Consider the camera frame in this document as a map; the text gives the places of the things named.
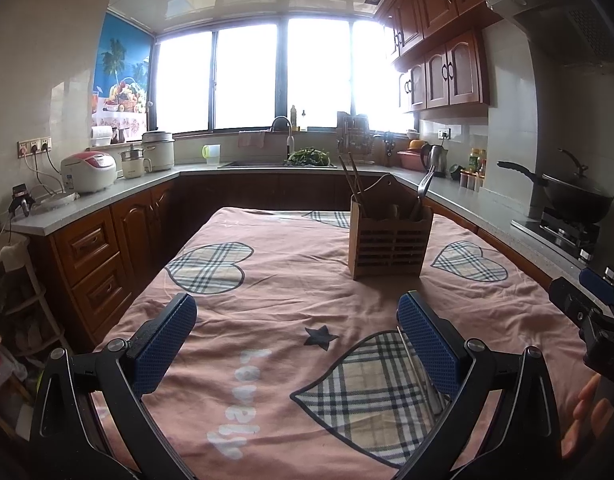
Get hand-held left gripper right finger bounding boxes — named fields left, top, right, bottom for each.
left=394, top=290, right=562, bottom=480

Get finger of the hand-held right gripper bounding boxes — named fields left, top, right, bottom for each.
left=548, top=277, right=614, bottom=331
left=578, top=266, right=614, bottom=307

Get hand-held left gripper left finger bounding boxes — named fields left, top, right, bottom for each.
left=29, top=292, right=198, bottom=480

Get metal chopstick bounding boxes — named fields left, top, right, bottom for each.
left=397, top=327, right=440, bottom=413

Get wooden slotted utensil holder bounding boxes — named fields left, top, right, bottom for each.
left=349, top=174, right=434, bottom=281

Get person's right hand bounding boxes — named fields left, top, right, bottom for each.
left=562, top=374, right=612, bottom=461

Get gas stove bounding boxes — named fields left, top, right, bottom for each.
left=511, top=207, right=604, bottom=267

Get black wok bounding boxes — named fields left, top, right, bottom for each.
left=496, top=148, right=614, bottom=225

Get wooden base cabinets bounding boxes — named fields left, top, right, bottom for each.
left=46, top=170, right=555, bottom=357

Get pink plaid-heart tablecloth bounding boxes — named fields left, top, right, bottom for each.
left=89, top=206, right=595, bottom=480

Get white shelf rack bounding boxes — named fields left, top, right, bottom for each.
left=0, top=234, right=74, bottom=443

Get metal spoon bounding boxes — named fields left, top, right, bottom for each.
left=416, top=170, right=436, bottom=222

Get grey stone countertop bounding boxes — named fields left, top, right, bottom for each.
left=8, top=161, right=614, bottom=302

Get brown wooden chopstick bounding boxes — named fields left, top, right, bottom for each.
left=354, top=177, right=372, bottom=218
left=348, top=152, right=368, bottom=217
left=338, top=155, right=362, bottom=217

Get small white electric pot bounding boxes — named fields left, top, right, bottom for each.
left=119, top=145, right=153, bottom=179

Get steel electric kettle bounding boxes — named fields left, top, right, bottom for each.
left=419, top=143, right=449, bottom=179

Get pink plastic basin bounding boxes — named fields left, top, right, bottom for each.
left=397, top=149, right=428, bottom=169

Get white and red rice cooker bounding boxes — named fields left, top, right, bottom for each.
left=60, top=150, right=119, bottom=195

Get cream rice cooker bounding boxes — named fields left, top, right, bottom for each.
left=141, top=130, right=176, bottom=172

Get small black stand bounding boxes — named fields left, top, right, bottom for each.
left=9, top=184, right=37, bottom=217

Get metal dish rack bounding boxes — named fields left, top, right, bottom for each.
left=336, top=111, right=383, bottom=164

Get green leafy vegetables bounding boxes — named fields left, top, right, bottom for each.
left=285, top=147, right=332, bottom=167

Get chrome sink faucet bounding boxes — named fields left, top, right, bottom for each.
left=270, top=115, right=294, bottom=159

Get tropical printed window blind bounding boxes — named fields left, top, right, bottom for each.
left=92, top=12, right=152, bottom=129

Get range hood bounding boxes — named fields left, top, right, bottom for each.
left=484, top=0, right=614, bottom=69

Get wooden upper cabinets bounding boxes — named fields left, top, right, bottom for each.
left=377, top=0, right=562, bottom=112

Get kitchen window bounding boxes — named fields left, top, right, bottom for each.
left=152, top=15, right=418, bottom=136

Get power cable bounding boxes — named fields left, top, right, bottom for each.
left=21, top=147, right=64, bottom=197

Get wall socket strip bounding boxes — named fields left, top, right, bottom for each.
left=18, top=137, right=53, bottom=157

